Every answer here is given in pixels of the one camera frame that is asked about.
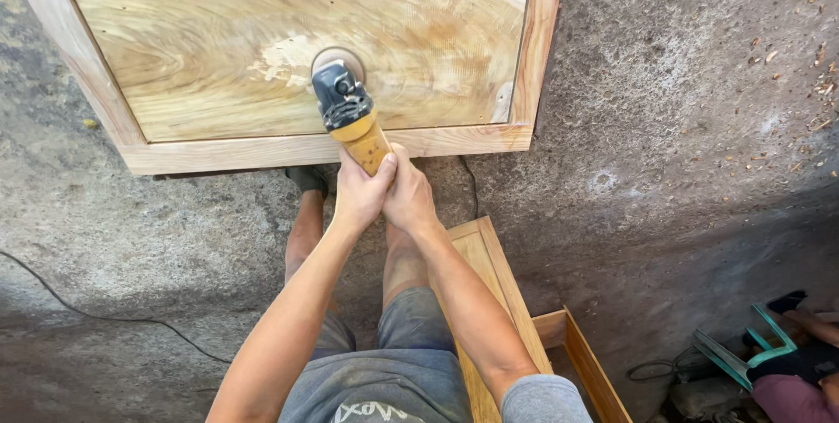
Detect person's grey shorts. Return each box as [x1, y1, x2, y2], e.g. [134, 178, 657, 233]
[308, 287, 459, 378]

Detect coiled black cable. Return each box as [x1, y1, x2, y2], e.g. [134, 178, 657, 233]
[626, 346, 709, 385]

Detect black grinder power cord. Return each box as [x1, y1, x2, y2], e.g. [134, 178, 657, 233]
[457, 155, 481, 219]

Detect scattered wood chips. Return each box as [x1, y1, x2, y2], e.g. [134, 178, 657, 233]
[675, 0, 839, 204]

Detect thin black floor cable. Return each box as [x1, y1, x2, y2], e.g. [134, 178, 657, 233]
[0, 250, 233, 365]

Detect yellow black angle grinder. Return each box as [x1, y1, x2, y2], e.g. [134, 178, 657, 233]
[311, 47, 397, 178]

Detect dark sandal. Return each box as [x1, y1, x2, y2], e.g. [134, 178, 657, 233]
[285, 166, 330, 200]

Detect person's right hand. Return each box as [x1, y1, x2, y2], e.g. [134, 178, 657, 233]
[382, 142, 440, 236]

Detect person's left leg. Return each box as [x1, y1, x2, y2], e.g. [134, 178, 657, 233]
[284, 190, 340, 314]

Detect person's right leg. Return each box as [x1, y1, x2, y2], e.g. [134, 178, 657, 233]
[382, 222, 433, 310]

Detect person's leg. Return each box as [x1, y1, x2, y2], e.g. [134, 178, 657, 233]
[382, 222, 433, 310]
[284, 190, 340, 314]

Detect teal metal frame tool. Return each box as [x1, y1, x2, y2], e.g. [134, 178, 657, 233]
[692, 304, 798, 392]

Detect person's grey shirt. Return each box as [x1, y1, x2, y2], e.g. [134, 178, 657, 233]
[277, 349, 594, 423]

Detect person's left hand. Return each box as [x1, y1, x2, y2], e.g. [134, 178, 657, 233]
[332, 146, 399, 232]

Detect open wooden frame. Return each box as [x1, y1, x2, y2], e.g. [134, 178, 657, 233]
[531, 306, 634, 423]

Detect grey stone block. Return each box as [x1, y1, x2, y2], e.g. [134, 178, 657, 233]
[667, 377, 755, 423]

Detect long wooden frame panel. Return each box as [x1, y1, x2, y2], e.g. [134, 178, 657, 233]
[429, 216, 555, 423]

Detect large wooden panel door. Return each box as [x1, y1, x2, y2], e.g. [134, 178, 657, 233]
[0, 0, 571, 177]

